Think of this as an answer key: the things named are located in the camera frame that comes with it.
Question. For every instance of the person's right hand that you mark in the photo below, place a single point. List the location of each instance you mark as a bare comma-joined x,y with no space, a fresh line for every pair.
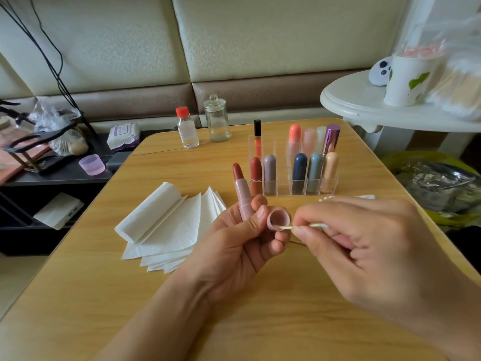
383,259

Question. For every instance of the clear bottle red cap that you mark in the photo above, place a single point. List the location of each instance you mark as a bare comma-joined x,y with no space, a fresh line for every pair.
187,128

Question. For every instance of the yellow-green bin with bag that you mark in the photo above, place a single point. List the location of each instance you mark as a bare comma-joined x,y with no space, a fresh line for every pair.
440,188

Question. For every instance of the clear acrylic lipstick organizer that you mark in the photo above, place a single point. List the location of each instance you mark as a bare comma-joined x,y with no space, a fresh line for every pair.
299,169

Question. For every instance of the pink tray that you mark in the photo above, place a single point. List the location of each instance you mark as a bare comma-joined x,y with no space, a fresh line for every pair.
11,163

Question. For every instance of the dusty pink lipstick cap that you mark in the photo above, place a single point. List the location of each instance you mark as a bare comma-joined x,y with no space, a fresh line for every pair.
278,218

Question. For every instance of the white power bank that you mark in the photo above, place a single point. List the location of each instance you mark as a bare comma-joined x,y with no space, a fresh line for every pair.
58,211

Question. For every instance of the white tissue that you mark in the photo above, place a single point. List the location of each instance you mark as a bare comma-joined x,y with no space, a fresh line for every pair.
148,212

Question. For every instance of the pile of cotton swabs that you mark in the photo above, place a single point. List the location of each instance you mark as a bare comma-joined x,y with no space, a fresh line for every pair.
346,197

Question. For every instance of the red lipstick dusty pink tube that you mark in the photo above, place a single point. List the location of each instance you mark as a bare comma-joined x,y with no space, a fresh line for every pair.
243,193

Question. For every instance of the crumpled clear plastic bag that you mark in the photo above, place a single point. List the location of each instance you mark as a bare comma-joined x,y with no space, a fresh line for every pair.
52,115

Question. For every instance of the wet wipes pack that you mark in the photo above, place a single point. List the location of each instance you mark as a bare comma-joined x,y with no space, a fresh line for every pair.
123,137

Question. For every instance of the stack of white tissues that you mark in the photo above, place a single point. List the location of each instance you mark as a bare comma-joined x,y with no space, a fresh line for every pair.
169,233

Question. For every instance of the white round side table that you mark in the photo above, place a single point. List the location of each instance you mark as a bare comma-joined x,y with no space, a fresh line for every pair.
353,97

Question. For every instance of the white mug green leaf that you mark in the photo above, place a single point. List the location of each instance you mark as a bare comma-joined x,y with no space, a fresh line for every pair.
410,79

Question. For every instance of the red lipstick mauve tube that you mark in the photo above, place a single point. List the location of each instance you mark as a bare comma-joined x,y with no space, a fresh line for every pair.
269,175

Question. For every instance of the thin wooden cotton swab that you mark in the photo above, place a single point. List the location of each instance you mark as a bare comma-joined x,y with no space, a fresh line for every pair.
312,225

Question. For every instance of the beige padded backrest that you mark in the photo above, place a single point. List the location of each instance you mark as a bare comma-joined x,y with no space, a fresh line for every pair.
293,33

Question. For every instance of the black low shelf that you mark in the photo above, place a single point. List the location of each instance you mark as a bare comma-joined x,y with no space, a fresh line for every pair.
64,178

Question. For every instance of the black clip tool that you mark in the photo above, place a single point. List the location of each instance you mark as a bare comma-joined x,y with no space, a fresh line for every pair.
6,105

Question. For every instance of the person's left hand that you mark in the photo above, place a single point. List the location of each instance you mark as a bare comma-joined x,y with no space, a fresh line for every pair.
225,255

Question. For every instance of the glass jar with lid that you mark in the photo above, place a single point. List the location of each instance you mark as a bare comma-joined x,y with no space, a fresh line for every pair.
216,118

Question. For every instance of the white panda figure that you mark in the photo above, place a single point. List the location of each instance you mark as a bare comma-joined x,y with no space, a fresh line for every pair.
380,71

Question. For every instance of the small purple plastic cup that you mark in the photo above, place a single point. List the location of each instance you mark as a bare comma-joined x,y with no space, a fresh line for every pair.
92,164

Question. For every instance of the person's left forearm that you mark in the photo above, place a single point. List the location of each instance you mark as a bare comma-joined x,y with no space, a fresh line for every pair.
154,327

